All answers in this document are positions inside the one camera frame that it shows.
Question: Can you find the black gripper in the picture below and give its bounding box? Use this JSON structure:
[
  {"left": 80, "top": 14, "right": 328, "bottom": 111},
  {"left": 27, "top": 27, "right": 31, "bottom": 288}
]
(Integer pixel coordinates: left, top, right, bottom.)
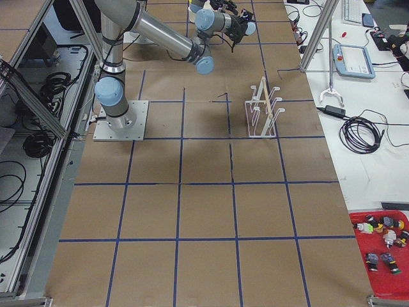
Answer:
[
  {"left": 228, "top": 12, "right": 249, "bottom": 42},
  {"left": 210, "top": 0, "right": 236, "bottom": 13}
]

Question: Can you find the aluminium frame post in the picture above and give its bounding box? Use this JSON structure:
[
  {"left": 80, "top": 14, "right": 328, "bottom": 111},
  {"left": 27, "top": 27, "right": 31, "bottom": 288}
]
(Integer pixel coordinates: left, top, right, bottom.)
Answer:
[{"left": 299, "top": 0, "right": 339, "bottom": 72}]

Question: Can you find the white wire cup rack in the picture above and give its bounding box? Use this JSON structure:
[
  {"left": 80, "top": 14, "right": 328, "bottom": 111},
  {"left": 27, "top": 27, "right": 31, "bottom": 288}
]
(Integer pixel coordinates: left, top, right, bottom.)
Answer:
[{"left": 244, "top": 77, "right": 285, "bottom": 138}]

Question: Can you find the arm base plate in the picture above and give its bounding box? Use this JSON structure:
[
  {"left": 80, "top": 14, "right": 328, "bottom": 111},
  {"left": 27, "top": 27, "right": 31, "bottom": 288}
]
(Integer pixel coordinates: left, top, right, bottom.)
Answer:
[{"left": 93, "top": 100, "right": 149, "bottom": 141}]

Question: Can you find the cream white cup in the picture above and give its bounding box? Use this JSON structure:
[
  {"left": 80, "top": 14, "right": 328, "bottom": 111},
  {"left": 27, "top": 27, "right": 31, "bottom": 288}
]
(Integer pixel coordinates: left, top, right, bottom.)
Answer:
[{"left": 188, "top": 8, "right": 196, "bottom": 23}]

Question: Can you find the light blue cup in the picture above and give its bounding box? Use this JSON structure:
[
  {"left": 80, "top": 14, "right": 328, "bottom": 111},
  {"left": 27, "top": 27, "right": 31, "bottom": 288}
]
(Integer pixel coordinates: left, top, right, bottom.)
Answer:
[{"left": 245, "top": 21, "right": 256, "bottom": 36}]

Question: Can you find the coiled black cable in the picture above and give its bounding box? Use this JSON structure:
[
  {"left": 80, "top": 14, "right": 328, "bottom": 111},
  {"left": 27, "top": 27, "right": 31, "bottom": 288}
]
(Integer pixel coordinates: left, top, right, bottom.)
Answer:
[{"left": 339, "top": 116, "right": 389, "bottom": 155}]

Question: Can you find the white keyboard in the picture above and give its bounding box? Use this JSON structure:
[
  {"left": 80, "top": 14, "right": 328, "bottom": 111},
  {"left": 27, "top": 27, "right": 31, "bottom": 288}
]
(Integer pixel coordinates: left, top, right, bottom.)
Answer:
[{"left": 341, "top": 0, "right": 364, "bottom": 26}]

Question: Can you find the red parts tray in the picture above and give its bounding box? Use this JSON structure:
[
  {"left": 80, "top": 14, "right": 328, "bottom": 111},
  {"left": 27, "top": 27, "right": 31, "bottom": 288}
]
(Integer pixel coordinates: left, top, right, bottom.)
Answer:
[{"left": 355, "top": 230, "right": 409, "bottom": 301}]

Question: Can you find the black power adapter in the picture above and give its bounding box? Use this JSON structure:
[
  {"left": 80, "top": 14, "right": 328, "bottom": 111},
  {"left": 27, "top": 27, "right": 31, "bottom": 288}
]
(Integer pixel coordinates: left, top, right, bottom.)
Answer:
[{"left": 324, "top": 105, "right": 346, "bottom": 118}]

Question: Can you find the blue teach pendant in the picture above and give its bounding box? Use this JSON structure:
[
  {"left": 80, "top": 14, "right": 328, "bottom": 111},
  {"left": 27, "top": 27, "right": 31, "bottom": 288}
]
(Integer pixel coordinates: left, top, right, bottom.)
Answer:
[{"left": 332, "top": 43, "right": 376, "bottom": 79}]

